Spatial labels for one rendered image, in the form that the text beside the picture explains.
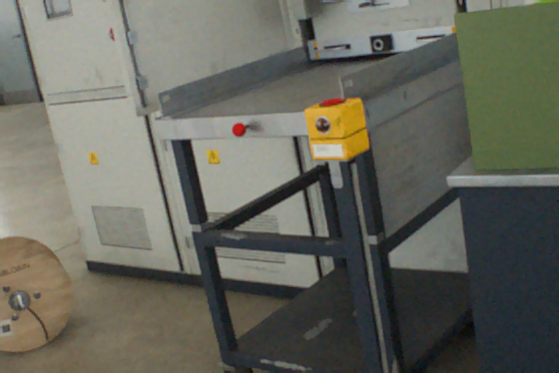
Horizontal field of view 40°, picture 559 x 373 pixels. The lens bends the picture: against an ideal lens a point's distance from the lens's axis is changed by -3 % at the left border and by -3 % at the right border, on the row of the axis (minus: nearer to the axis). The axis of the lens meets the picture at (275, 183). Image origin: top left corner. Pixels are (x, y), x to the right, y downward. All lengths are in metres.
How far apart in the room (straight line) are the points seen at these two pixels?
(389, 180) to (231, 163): 1.13
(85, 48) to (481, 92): 2.14
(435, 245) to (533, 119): 1.18
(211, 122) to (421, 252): 0.92
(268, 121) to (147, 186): 1.45
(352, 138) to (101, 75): 1.92
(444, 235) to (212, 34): 0.94
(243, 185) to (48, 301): 0.85
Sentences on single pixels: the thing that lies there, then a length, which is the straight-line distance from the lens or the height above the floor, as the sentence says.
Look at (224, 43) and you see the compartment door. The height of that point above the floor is 0.97.
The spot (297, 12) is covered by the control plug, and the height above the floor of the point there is 1.03.
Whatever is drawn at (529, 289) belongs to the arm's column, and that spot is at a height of 0.53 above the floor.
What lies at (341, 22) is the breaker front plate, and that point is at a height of 0.97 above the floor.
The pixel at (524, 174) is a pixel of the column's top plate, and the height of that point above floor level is 0.75.
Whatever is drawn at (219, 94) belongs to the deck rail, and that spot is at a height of 0.86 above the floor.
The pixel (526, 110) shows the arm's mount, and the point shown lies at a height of 0.85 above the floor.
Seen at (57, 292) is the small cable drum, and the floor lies 0.19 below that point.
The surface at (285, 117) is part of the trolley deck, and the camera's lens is 1.76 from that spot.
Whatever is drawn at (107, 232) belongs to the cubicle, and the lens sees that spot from 3.50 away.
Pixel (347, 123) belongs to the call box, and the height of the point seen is 0.87.
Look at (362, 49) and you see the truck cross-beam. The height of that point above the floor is 0.88.
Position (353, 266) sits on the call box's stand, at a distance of 1.52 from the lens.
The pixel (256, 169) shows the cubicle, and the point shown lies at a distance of 2.76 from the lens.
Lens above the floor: 1.14
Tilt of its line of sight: 15 degrees down
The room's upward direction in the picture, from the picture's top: 11 degrees counter-clockwise
